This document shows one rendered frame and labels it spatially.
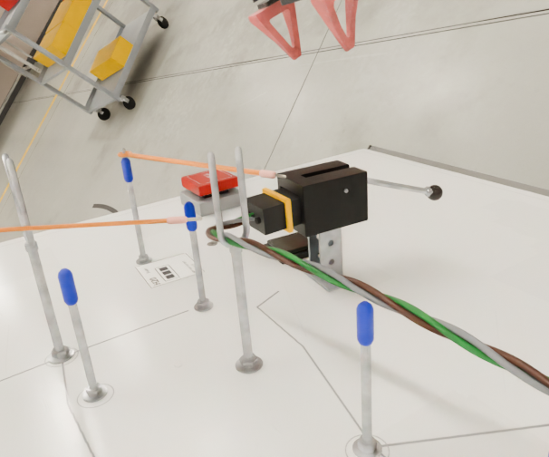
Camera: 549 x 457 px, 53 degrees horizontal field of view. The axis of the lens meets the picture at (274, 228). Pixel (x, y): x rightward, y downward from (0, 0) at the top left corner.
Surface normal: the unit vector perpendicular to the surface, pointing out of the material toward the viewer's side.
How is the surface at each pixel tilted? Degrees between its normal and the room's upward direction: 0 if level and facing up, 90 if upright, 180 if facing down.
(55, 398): 49
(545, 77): 0
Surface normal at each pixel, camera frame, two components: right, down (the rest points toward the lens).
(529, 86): -0.69, -0.40
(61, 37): 0.67, -0.03
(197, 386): -0.07, -0.92
